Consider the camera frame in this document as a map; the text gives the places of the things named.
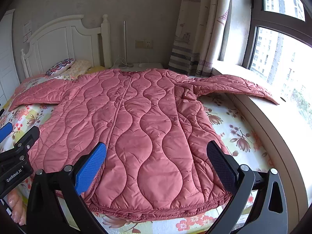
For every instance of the silver lamp pole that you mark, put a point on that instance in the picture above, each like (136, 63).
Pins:
(125, 43)

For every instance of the wall socket plate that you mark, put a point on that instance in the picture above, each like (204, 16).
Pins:
(143, 44)

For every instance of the white wardrobe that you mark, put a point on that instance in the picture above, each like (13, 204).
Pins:
(8, 74)

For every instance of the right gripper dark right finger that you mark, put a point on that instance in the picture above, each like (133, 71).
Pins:
(269, 211)

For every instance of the cream checked pillow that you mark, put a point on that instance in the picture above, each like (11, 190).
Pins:
(79, 67)

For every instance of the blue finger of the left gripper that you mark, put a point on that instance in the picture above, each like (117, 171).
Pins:
(5, 131)

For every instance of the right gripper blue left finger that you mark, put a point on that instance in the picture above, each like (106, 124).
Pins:
(55, 204)

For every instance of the floral bed sheet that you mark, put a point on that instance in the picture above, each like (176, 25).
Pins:
(236, 134)

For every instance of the white wooden headboard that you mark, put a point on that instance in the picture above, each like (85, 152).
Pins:
(66, 37)

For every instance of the person's left hand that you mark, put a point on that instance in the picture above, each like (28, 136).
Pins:
(15, 201)

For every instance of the beige printed curtain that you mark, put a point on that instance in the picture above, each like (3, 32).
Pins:
(198, 37)

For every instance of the white bedside table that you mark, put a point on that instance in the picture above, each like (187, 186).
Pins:
(138, 66)

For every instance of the dark framed window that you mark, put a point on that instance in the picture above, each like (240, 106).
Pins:
(279, 42)

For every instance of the yellow pillow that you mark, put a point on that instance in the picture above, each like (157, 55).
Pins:
(95, 69)

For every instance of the colourful patterned pillow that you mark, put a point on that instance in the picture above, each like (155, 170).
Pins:
(59, 67)

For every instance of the pink quilted coat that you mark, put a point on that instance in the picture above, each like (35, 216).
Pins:
(156, 133)

